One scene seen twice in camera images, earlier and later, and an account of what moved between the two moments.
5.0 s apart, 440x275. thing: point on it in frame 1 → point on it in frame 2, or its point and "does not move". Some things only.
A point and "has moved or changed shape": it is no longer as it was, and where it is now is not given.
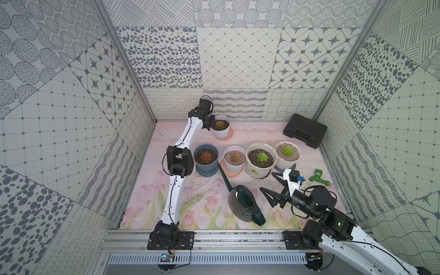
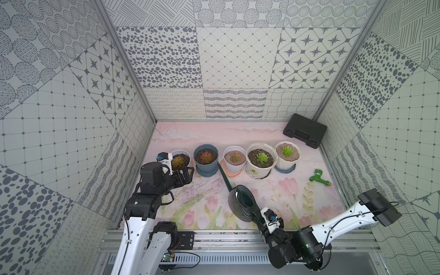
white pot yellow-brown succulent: [222, 128] has moved or changed shape
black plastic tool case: [307, 130] does not move
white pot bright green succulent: [287, 153] does not move
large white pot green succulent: [260, 158] does not move
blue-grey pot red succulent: [206, 160] does not move
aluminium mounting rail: [113, 239] does not move
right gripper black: [275, 195] → [267, 234]
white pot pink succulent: [235, 157] does not move
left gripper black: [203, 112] → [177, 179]
